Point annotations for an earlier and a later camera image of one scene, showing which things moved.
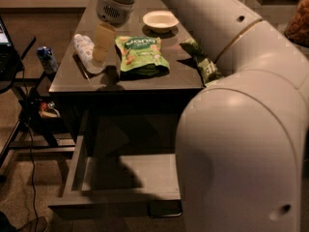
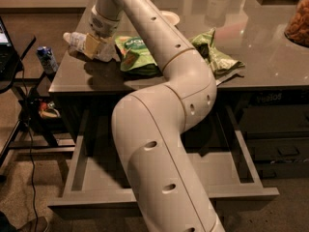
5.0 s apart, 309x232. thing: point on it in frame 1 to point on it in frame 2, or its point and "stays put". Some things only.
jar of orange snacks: x=297 y=29 stays put
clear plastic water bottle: x=84 y=47 to x=106 y=50
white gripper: x=113 y=11 to x=103 y=25
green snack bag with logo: x=141 y=57 stays put
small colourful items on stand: x=47 y=110 stays put
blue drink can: x=47 y=59 stays put
